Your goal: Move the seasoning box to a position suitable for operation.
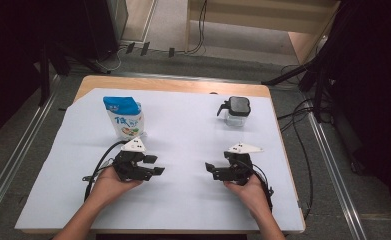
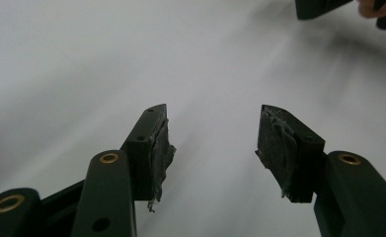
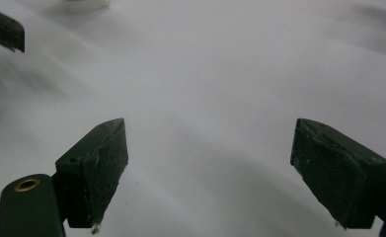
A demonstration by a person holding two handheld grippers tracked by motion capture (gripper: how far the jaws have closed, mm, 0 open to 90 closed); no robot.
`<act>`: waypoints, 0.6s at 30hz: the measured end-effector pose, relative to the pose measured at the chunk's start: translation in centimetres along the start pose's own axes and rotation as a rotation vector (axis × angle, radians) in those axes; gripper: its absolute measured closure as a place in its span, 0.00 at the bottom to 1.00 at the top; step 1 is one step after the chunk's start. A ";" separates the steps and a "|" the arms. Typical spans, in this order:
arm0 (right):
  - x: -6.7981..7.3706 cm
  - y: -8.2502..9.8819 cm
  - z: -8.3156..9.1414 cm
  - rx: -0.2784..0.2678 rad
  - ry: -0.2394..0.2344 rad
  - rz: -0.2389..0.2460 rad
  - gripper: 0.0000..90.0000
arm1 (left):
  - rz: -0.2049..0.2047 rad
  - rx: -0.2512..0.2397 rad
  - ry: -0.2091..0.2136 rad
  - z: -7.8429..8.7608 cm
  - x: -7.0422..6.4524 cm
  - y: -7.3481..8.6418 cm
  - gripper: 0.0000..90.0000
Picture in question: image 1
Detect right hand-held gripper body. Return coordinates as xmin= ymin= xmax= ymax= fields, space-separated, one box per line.
xmin=216 ymin=142 xmax=264 ymax=187

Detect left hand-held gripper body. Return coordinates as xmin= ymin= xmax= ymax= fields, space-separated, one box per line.
xmin=112 ymin=136 xmax=154 ymax=183

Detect blue and white bag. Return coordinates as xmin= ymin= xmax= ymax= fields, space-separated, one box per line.
xmin=102 ymin=96 xmax=147 ymax=141

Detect clear jar with black lid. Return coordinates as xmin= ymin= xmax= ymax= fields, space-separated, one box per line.
xmin=216 ymin=96 xmax=252 ymax=128

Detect person's left hand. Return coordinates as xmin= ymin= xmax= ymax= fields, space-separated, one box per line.
xmin=90 ymin=165 xmax=144 ymax=203

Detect person's right hand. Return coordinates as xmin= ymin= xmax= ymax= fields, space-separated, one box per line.
xmin=223 ymin=174 xmax=271 ymax=218

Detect white paper sheet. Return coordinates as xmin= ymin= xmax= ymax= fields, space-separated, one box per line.
xmin=14 ymin=87 xmax=305 ymax=233

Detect black metal stand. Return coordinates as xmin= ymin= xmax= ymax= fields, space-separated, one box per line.
xmin=37 ymin=36 xmax=112 ymax=108
xmin=261 ymin=43 xmax=341 ymax=124

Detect grey cabinet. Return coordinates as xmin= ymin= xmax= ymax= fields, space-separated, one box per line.
xmin=105 ymin=0 xmax=130 ymax=42

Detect light wooden shelf unit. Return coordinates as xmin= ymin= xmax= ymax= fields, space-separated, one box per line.
xmin=184 ymin=0 xmax=343 ymax=65

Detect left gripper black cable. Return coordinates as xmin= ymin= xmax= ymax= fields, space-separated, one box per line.
xmin=82 ymin=139 xmax=128 ymax=203

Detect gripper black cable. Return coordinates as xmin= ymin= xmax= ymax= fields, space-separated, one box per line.
xmin=82 ymin=139 xmax=128 ymax=203
xmin=236 ymin=161 xmax=275 ymax=213

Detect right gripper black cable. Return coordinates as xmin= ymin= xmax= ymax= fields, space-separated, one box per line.
xmin=236 ymin=161 xmax=275 ymax=213

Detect black floor cables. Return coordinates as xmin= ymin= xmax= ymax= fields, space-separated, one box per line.
xmin=277 ymin=64 xmax=317 ymax=222

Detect metal floor rail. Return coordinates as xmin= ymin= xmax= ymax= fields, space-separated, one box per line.
xmin=306 ymin=109 xmax=368 ymax=240
xmin=0 ymin=73 xmax=63 ymax=232

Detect white floor cable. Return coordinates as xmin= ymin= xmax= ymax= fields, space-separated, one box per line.
xmin=93 ymin=45 xmax=131 ymax=73

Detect black hanging cable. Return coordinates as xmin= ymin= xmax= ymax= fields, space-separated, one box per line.
xmin=185 ymin=0 xmax=208 ymax=55

